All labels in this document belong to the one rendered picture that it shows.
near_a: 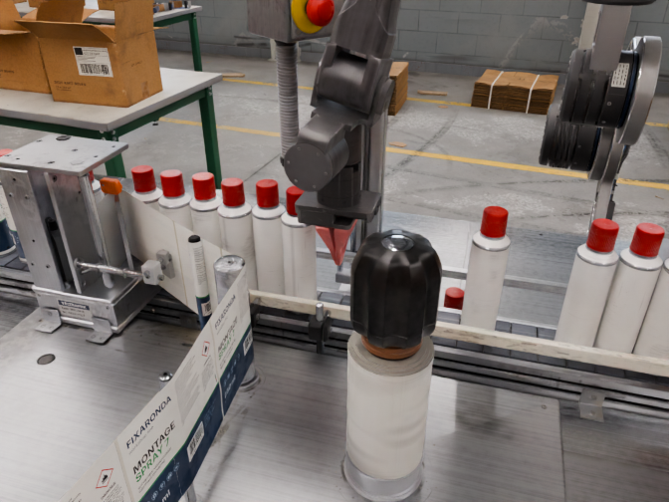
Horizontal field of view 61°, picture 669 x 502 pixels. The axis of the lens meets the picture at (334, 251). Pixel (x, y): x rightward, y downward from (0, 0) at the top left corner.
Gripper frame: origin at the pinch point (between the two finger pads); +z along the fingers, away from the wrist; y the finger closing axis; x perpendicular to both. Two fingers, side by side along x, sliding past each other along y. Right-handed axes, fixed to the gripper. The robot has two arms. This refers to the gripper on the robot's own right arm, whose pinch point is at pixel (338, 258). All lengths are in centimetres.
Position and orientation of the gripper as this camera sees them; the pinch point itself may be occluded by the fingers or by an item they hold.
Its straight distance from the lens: 78.6
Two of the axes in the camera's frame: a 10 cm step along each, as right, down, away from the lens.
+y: 9.6, 1.4, -2.5
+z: 0.1, 8.6, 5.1
